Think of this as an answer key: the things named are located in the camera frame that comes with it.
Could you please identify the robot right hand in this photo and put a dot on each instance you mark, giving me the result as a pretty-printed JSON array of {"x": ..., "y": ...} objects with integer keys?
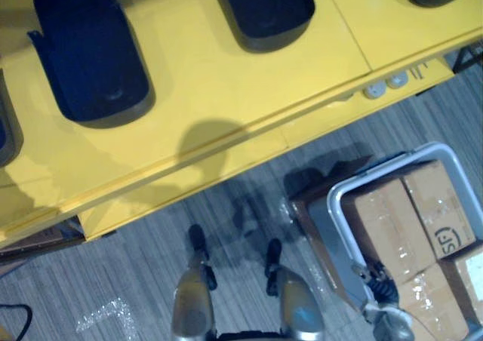
[{"x": 383, "y": 286}]

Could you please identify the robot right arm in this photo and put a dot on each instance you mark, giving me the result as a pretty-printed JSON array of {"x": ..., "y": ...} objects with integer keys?
[{"x": 394, "y": 324}]

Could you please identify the white round shelf cap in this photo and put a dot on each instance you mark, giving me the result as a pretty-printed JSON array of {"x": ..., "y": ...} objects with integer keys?
[
  {"x": 397, "y": 80},
  {"x": 374, "y": 91}
]

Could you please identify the yellow metal shelf unit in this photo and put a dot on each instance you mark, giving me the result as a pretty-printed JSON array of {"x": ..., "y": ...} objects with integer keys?
[{"x": 211, "y": 92}]

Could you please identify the brown cardboard box under shelf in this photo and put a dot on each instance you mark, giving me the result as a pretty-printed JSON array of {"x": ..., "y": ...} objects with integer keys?
[{"x": 41, "y": 239}]

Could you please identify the cardboard box with shiny tape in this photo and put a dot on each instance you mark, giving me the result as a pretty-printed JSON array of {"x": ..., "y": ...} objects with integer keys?
[{"x": 430, "y": 303}]

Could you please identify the plain taped cardboard box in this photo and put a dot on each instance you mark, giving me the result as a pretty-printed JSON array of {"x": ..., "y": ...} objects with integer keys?
[{"x": 388, "y": 228}]

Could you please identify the grey plastic crate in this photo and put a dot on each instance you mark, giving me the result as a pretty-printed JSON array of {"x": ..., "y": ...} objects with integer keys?
[{"x": 339, "y": 220}]

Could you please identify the cardboard box with white label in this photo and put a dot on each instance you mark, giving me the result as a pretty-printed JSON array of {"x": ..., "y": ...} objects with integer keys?
[{"x": 466, "y": 277}]

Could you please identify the robot right leg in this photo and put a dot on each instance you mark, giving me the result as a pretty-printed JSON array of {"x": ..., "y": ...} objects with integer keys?
[{"x": 298, "y": 303}]

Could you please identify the robot leg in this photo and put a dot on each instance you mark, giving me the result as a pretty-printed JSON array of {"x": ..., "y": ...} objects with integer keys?
[
  {"x": 298, "y": 303},
  {"x": 192, "y": 295}
]

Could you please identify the cardboard box with SF logo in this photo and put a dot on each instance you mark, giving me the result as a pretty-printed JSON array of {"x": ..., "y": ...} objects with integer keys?
[{"x": 437, "y": 205}]

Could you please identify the robot black torso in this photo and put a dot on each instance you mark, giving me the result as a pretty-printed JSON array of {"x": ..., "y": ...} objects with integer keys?
[{"x": 249, "y": 336}]

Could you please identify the robot left leg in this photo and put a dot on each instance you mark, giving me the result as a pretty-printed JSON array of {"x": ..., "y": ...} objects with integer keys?
[{"x": 192, "y": 295}]

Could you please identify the clear plastic tape scrap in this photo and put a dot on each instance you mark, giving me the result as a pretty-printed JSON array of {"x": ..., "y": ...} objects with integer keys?
[{"x": 109, "y": 314}]

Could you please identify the black metal frame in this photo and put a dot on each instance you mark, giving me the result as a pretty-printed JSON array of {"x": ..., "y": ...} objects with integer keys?
[{"x": 468, "y": 56}]

